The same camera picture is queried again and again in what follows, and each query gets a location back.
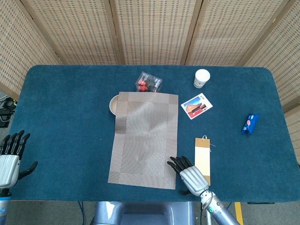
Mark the white round bowl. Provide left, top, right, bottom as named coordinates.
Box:
left=109, top=95, right=120, bottom=116

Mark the blue felt table cover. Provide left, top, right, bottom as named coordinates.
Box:
left=1, top=65, right=300, bottom=203

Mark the woven bamboo screen panel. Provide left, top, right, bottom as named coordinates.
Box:
left=243, top=0, right=300, bottom=165
left=21, top=0, right=125, bottom=66
left=185, top=0, right=293, bottom=67
left=0, top=0, right=62, bottom=100
left=109, top=0, right=203, bottom=66

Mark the picture postcard with red building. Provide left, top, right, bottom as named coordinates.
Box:
left=180, top=92, right=214, bottom=120

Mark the white paper cup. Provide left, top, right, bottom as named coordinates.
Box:
left=193, top=68, right=211, bottom=89

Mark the brown and cream paper tag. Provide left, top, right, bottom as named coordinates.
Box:
left=194, top=135, right=217, bottom=187

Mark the clear box with red parts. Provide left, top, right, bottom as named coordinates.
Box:
left=135, top=71, right=163, bottom=93

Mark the thin blue cable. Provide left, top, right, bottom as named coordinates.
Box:
left=78, top=201, right=85, bottom=225

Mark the black equipment with cables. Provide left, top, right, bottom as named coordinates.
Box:
left=0, top=97, right=18, bottom=128

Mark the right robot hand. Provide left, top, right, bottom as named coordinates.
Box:
left=166, top=156, right=210, bottom=197

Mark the blue snack packet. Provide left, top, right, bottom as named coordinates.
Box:
left=240, top=113, right=260, bottom=136

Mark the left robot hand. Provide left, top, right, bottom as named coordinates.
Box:
left=0, top=130, right=38, bottom=188

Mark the grey woven placemat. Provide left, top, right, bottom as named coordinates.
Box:
left=107, top=91, right=179, bottom=190

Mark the blue-grey robot torso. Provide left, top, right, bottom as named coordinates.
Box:
left=93, top=201, right=195, bottom=225

